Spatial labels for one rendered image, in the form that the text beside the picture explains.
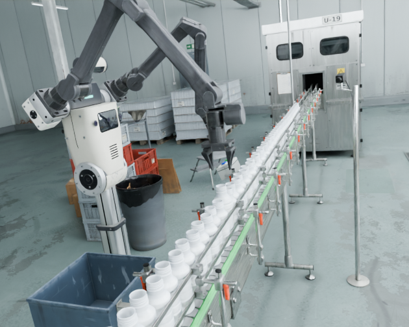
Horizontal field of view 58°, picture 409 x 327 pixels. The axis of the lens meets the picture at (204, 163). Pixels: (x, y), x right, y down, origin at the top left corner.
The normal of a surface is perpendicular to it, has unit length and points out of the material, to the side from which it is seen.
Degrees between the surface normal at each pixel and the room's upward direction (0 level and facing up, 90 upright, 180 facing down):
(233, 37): 90
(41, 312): 90
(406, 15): 90
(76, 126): 90
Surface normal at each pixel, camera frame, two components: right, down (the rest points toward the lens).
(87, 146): -0.30, 0.45
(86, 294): 0.94, -0.02
